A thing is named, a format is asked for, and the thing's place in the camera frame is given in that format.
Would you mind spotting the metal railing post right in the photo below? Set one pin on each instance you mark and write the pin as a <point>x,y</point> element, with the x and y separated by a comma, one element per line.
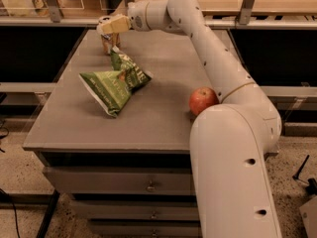
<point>246,12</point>

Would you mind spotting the middle drawer with knob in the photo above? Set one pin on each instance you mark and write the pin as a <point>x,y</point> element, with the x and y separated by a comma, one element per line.
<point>137,210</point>

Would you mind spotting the drawer with knob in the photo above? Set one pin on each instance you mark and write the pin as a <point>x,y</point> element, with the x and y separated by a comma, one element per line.
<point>137,210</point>
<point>156,229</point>
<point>102,180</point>

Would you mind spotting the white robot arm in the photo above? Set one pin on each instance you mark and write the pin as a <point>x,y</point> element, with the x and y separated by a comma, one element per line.
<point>228,141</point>

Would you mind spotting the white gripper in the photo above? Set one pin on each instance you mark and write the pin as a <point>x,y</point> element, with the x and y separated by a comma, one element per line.
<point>137,16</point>

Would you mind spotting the red apple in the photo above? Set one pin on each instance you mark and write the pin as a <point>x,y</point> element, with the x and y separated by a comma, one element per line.
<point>202,98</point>

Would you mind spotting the green chip bag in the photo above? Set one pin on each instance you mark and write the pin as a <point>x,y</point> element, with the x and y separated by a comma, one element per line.
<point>113,88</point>

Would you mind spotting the bottom drawer with knob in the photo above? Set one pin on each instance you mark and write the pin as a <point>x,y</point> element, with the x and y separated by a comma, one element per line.
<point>156,229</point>

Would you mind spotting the top drawer with knob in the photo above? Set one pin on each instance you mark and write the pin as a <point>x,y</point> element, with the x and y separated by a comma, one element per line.
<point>102,180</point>

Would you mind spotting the orange soda can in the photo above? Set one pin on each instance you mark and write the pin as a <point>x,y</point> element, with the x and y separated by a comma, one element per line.
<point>108,40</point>

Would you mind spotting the metal railing post left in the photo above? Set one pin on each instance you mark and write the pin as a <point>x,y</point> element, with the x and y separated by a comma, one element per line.
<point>54,11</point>

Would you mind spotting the grey box on floor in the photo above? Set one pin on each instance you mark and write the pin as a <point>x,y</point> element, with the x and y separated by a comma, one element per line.
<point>308,213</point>

